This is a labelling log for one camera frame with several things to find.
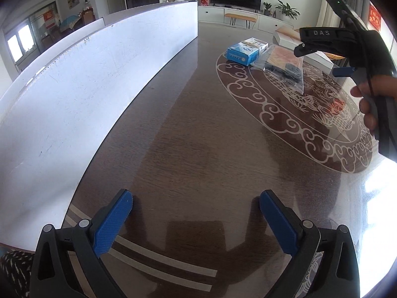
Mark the red wall hanging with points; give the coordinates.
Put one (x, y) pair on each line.
(374, 17)

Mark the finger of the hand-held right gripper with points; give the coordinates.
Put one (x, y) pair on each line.
(342, 72)
(316, 50)

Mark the wooden bench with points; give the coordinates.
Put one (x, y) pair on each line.
(241, 17)

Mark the long white foam board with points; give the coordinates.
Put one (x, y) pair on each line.
(77, 115)

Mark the clear plastic bag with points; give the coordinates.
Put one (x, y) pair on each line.
(279, 59)

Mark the person's right hand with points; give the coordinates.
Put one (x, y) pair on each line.
(369, 121)

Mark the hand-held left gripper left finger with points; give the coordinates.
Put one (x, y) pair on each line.
(110, 223)

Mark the white television cabinet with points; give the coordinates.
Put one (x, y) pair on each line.
(214, 14)

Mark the covered standing air conditioner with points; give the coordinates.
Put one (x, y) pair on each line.
(328, 15)

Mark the red window sign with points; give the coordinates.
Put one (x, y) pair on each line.
(51, 20)

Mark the dark patterned cushion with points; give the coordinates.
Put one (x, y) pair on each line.
(14, 276)

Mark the blue box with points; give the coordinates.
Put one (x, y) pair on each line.
(242, 54)

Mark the white flat box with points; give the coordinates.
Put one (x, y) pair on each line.
(287, 37)

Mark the table with blue cloth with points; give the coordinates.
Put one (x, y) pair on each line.
(69, 23)

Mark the large leafy potted plant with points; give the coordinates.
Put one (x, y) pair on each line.
(287, 7)

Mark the small potted plant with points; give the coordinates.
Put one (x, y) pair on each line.
(267, 7)

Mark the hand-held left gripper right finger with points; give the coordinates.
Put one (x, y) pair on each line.
(279, 220)

